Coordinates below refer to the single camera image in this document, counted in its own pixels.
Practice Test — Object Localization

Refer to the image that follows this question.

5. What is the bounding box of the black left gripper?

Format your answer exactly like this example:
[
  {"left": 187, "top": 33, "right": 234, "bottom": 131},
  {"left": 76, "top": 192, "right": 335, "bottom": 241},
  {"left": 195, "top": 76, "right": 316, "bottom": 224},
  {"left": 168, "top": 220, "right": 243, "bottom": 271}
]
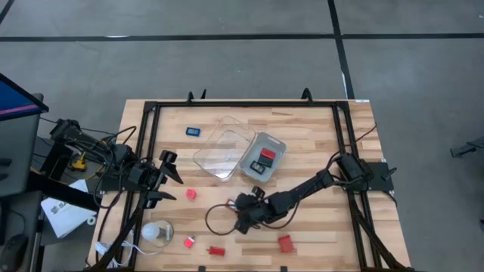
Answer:
[{"left": 127, "top": 150, "right": 185, "bottom": 209}]

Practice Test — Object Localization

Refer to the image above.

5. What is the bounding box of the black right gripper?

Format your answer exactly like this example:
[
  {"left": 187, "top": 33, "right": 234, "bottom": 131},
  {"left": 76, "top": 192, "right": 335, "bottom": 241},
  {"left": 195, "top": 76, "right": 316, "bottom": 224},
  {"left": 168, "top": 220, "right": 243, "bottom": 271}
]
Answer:
[{"left": 233, "top": 185, "right": 277, "bottom": 236}]

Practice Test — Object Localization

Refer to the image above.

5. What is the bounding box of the red box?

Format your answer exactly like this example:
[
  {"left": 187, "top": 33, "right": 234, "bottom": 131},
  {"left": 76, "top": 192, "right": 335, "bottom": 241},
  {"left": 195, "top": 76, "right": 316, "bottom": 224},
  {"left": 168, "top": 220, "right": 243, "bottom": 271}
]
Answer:
[{"left": 278, "top": 234, "right": 296, "bottom": 254}]

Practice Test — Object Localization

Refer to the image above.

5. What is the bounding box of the white bulb wooden lamp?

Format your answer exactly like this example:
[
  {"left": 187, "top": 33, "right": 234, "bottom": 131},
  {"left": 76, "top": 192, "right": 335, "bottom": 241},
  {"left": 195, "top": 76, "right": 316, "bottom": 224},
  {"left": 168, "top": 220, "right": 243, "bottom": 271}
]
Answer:
[{"left": 141, "top": 220, "right": 175, "bottom": 249}]

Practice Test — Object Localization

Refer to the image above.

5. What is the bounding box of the clear plastic bin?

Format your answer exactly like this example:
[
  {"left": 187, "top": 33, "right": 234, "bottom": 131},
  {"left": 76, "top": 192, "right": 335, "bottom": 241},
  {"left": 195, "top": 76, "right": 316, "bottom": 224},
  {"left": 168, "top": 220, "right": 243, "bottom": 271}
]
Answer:
[{"left": 191, "top": 115, "right": 258, "bottom": 183}]

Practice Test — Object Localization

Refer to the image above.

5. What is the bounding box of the yellow tool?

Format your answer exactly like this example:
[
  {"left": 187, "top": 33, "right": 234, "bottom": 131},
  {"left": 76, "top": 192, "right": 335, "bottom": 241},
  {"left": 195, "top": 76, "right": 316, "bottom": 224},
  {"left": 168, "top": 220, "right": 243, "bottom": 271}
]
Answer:
[{"left": 70, "top": 153, "right": 88, "bottom": 172}]

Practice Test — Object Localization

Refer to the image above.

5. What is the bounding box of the white paper sheet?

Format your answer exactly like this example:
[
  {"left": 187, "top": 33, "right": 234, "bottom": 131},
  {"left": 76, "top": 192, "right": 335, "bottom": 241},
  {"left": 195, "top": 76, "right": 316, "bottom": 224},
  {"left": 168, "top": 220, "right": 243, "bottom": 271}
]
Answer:
[{"left": 40, "top": 179, "right": 98, "bottom": 240}]

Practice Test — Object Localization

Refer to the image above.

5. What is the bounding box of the grey cabinet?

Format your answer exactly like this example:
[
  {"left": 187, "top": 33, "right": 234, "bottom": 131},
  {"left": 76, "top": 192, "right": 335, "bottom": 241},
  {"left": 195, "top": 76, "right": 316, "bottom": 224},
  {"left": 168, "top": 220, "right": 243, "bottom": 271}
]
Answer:
[{"left": 0, "top": 92, "right": 45, "bottom": 197}]

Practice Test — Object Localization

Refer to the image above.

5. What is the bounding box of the black computer mouse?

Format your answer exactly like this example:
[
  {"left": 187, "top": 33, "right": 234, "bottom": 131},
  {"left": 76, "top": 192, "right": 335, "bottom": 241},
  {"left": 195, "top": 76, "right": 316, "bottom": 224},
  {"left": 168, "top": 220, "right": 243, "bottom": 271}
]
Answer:
[{"left": 0, "top": 233, "right": 29, "bottom": 272}]

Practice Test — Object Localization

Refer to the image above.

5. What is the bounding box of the computer monitor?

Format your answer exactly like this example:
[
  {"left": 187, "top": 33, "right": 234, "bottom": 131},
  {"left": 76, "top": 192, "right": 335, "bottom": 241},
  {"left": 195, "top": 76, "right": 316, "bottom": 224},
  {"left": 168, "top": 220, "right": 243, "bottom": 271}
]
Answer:
[{"left": 0, "top": 73, "right": 50, "bottom": 122}]

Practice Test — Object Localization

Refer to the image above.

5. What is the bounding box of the black chair base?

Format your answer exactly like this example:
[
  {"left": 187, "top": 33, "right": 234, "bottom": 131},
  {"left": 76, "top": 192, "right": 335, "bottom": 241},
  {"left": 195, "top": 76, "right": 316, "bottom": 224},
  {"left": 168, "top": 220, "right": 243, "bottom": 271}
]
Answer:
[{"left": 449, "top": 135, "right": 484, "bottom": 159}]

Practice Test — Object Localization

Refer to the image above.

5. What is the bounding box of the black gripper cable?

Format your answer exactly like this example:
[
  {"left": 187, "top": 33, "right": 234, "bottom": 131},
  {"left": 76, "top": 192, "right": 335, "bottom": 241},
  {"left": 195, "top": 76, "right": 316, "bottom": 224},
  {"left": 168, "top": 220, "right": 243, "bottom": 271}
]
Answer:
[{"left": 204, "top": 202, "right": 245, "bottom": 236}]

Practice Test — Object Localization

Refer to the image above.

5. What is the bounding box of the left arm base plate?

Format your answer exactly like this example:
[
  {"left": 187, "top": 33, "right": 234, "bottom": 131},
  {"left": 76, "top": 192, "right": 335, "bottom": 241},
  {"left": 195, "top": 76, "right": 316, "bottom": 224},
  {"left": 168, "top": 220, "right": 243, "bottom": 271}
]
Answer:
[{"left": 98, "top": 175, "right": 132, "bottom": 192}]

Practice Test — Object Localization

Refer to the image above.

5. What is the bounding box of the white power cable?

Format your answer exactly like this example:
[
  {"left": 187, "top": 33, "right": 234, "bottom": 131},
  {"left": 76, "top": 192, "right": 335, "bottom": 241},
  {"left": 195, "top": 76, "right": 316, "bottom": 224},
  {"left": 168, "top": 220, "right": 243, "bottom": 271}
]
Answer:
[{"left": 94, "top": 240, "right": 162, "bottom": 269}]

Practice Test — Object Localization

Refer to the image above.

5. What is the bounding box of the black aluminium table frame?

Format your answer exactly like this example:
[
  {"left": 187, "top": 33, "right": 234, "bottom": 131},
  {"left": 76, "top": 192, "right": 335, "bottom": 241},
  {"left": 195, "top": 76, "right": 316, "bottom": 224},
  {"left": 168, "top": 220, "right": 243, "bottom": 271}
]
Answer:
[{"left": 88, "top": 88, "right": 417, "bottom": 272}]

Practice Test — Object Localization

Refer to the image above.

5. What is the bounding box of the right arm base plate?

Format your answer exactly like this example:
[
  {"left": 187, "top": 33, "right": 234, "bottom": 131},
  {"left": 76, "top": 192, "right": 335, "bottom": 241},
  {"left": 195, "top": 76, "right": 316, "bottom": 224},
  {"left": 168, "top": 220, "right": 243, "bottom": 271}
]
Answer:
[{"left": 340, "top": 161, "right": 395, "bottom": 193}]

